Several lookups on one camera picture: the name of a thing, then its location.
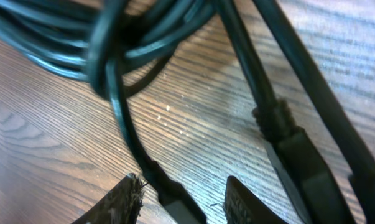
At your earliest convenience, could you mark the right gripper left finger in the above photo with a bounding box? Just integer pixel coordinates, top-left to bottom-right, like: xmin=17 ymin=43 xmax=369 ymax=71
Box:
xmin=72 ymin=173 xmax=146 ymax=224

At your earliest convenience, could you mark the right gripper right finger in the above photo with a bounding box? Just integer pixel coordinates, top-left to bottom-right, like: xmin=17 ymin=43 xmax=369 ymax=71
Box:
xmin=222 ymin=175 xmax=287 ymax=224

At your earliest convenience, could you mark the black USB-A cable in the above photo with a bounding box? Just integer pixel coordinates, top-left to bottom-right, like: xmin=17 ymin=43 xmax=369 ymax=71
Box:
xmin=0 ymin=0 xmax=375 ymax=224

